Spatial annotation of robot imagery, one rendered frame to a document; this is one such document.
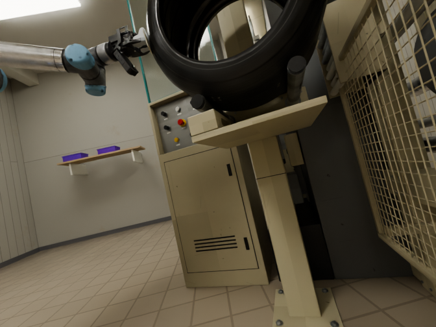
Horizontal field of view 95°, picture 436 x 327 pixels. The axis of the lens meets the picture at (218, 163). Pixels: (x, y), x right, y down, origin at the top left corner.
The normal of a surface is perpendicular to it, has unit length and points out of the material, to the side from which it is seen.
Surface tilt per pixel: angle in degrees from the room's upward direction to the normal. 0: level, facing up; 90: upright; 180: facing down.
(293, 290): 90
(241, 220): 90
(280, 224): 90
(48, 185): 90
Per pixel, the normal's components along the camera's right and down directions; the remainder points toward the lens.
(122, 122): 0.04, -0.07
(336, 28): -0.33, 0.02
